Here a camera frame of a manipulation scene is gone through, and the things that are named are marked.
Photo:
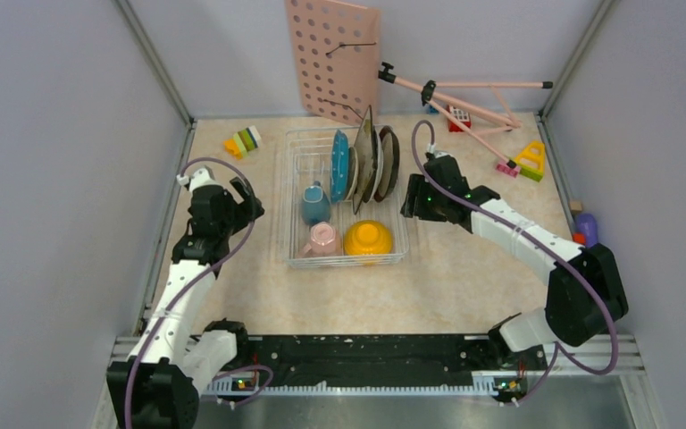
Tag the white wire dish rack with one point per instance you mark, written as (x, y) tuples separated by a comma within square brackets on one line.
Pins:
[(307, 160)]

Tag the dark red rimmed plate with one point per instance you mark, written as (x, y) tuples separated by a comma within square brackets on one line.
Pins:
[(390, 148)]

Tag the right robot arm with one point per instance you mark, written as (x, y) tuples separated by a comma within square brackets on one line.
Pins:
[(585, 290)]

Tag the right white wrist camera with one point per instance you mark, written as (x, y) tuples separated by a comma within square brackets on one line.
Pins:
[(433, 154)]

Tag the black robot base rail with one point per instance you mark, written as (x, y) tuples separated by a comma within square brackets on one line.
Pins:
[(374, 365)]

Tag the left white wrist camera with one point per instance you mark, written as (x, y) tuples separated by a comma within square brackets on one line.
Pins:
[(202, 177)]

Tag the stacked colourful toy blocks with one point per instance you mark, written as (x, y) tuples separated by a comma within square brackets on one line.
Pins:
[(242, 142)]

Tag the blue rimmed bowl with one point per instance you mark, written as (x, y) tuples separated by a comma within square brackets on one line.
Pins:
[(339, 161)]

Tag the pink pegboard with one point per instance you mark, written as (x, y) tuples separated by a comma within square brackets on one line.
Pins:
[(337, 54)]

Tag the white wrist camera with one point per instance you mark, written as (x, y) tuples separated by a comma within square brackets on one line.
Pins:
[(202, 177), (433, 154)]

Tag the small cream saucer plate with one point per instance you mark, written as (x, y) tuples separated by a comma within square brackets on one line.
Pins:
[(352, 173)]

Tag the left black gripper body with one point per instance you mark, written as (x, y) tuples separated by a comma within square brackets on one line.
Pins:
[(238, 214)]

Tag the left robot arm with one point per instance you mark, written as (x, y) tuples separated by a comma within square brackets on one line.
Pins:
[(160, 382)]

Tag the red white toy block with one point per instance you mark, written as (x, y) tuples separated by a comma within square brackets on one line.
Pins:
[(460, 116)]

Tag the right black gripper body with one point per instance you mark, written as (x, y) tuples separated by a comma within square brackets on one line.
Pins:
[(424, 201)]

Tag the pink toy block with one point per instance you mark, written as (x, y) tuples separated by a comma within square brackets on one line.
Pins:
[(510, 168)]

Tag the white plate red characters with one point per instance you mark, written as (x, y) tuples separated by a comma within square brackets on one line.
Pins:
[(377, 172)]

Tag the yellow green toy block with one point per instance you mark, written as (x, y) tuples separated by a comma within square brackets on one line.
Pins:
[(532, 160)]

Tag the square floral plate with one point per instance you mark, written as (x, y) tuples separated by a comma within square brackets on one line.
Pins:
[(367, 152)]

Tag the purple handled tool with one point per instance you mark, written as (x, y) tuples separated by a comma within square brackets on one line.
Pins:
[(585, 230)]

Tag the blue white mug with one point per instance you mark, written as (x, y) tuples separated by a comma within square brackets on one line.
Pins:
[(315, 205)]

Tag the orange yellow bowl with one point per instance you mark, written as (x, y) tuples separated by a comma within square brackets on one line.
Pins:
[(368, 237)]

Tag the white pink handled cup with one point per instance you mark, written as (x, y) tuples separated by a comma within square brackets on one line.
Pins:
[(324, 241)]

